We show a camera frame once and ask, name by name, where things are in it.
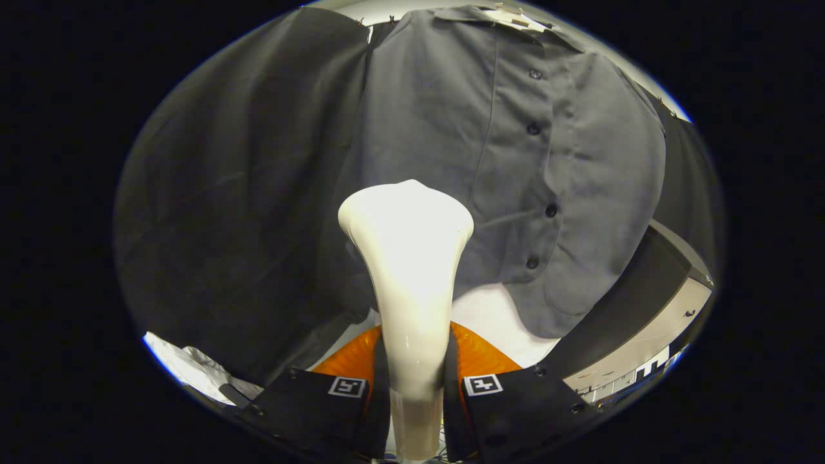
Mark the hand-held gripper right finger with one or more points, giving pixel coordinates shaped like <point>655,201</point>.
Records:
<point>452,399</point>

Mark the grey cabinet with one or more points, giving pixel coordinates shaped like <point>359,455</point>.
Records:
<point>651,335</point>

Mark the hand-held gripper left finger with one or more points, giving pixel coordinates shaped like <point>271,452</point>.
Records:
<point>381,399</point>

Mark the grey button shirt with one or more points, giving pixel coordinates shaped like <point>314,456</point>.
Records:
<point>438,129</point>

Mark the white crumpled sheet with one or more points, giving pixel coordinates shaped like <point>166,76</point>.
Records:
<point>193,367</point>

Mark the cream clothes hanger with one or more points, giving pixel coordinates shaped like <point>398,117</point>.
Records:
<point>515,19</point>

